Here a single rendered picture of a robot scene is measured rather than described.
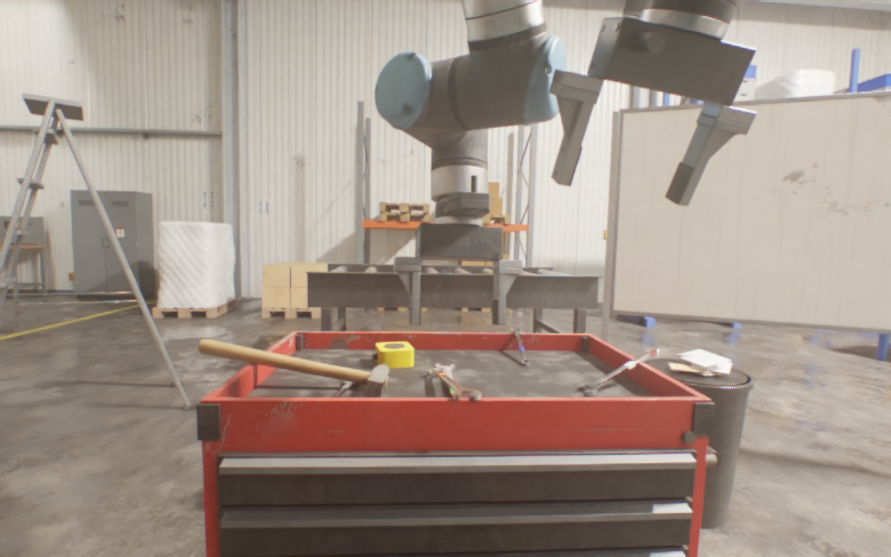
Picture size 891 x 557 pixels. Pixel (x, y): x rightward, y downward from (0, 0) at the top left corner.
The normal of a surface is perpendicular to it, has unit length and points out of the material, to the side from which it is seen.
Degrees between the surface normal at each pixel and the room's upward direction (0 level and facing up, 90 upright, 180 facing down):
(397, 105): 82
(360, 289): 90
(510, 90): 117
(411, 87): 84
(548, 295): 90
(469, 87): 100
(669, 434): 90
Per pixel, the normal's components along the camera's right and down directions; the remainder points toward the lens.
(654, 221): -0.36, 0.07
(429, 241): 0.22, -0.04
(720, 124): 0.08, 0.48
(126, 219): 0.05, 0.09
